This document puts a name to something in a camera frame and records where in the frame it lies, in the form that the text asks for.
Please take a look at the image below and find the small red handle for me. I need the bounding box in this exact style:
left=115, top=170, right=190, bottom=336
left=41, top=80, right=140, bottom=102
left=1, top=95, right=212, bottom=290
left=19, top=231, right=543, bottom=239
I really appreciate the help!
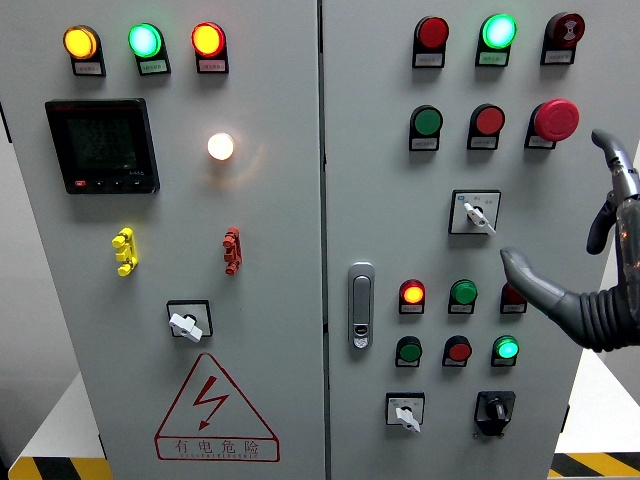
left=222, top=226, right=243, bottom=277

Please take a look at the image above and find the white-handled turn switch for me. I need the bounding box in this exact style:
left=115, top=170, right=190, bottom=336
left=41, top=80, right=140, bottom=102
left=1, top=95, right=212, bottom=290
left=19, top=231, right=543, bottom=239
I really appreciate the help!
left=165, top=299, right=214, bottom=344
left=448, top=189, right=502, bottom=237
left=384, top=391, right=427, bottom=434

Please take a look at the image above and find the dark red buzzer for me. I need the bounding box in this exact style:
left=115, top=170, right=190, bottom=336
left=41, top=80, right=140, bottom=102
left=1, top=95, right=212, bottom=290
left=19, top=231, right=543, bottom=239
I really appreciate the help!
left=544, top=12, right=586, bottom=49

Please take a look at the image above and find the large red stop button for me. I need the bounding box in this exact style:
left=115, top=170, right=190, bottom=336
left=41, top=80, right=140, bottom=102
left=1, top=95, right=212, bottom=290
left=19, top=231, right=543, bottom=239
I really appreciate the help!
left=532, top=98, right=581, bottom=143

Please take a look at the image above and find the red warning triangle sticker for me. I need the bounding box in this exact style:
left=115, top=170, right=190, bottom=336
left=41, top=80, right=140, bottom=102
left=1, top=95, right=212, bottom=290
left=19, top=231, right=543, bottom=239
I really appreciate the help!
left=153, top=352, right=281, bottom=463

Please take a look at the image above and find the round yellow lamp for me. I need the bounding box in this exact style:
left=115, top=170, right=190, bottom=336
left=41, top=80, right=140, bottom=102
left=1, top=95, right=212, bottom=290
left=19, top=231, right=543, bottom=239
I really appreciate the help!
left=62, top=24, right=99, bottom=61

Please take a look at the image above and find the pale grey cabinet door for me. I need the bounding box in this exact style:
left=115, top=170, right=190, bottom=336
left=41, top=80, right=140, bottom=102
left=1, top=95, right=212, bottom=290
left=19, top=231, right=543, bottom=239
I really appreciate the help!
left=0, top=0, right=326, bottom=480
left=319, top=0, right=640, bottom=480

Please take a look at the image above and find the black-handled turn switch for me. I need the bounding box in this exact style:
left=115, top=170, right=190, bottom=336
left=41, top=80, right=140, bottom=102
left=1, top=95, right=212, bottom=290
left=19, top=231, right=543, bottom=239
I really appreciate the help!
left=473, top=390, right=517, bottom=439

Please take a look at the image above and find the silver door lock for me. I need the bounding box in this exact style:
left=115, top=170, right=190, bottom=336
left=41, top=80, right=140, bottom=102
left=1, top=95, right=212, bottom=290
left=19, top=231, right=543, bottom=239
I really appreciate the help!
left=347, top=261, right=376, bottom=350

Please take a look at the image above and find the black yellow striped tape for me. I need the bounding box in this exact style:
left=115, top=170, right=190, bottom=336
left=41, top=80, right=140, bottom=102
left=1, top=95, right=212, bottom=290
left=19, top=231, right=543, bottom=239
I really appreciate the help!
left=547, top=452, right=640, bottom=480
left=7, top=457, right=112, bottom=480

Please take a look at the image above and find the round white lamp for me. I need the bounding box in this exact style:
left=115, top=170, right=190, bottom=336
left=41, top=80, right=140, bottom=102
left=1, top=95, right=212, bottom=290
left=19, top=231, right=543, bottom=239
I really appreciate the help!
left=206, top=131, right=236, bottom=162

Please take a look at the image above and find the small round green lamp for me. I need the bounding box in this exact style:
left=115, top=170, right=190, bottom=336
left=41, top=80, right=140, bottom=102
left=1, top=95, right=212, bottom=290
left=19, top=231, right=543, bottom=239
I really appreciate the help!
left=492, top=335, right=520, bottom=362

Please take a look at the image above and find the black display meter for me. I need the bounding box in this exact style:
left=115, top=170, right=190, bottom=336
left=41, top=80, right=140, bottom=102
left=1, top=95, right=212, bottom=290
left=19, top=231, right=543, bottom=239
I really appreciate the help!
left=44, top=97, right=161, bottom=195

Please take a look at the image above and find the small round red lamp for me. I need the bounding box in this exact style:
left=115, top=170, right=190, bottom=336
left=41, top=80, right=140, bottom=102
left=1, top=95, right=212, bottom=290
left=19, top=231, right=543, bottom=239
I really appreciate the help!
left=398, top=279, right=427, bottom=306

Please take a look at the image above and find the small green push button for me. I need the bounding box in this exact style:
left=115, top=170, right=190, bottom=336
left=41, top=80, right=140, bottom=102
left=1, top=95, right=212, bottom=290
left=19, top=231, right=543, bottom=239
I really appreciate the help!
left=395, top=335, right=424, bottom=364
left=449, top=279, right=479, bottom=306

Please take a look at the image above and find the small yellow handle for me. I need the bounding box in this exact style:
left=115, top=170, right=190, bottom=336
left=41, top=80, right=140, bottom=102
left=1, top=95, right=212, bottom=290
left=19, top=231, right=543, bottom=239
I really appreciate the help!
left=111, top=227, right=140, bottom=277

